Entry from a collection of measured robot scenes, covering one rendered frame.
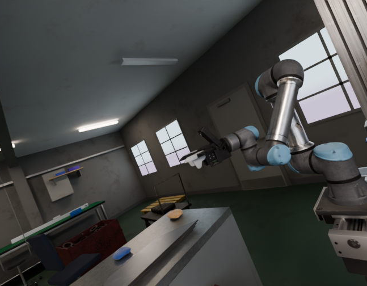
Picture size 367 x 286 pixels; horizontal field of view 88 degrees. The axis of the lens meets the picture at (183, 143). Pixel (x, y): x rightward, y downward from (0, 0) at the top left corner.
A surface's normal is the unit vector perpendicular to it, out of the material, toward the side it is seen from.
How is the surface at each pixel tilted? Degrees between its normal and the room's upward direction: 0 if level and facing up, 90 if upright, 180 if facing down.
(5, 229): 90
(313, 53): 90
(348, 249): 90
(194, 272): 90
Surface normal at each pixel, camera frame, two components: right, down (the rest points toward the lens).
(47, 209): 0.61, -0.27
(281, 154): 0.24, -0.12
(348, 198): -0.71, -0.04
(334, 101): -0.69, 0.29
